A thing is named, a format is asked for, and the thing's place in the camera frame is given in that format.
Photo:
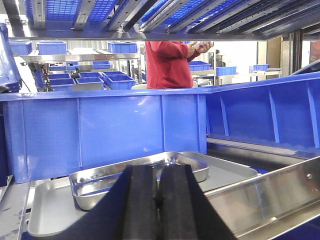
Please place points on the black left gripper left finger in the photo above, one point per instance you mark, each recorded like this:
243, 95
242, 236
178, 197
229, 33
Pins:
127, 212

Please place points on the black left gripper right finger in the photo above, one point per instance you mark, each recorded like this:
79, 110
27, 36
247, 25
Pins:
185, 213

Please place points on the large matte grey tray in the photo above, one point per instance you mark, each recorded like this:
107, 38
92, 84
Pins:
59, 203

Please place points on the blue plastic bin behind tray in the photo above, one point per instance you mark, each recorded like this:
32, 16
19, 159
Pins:
54, 134

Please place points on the blue plastic bin right rear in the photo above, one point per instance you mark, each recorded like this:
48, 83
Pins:
280, 112

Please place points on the person in red sweater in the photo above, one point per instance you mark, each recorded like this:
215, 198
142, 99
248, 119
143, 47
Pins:
167, 63

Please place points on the upper shelf roller tracks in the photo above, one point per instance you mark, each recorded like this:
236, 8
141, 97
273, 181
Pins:
216, 20

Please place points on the stainless steel shelf front rail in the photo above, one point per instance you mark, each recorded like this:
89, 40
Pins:
269, 205

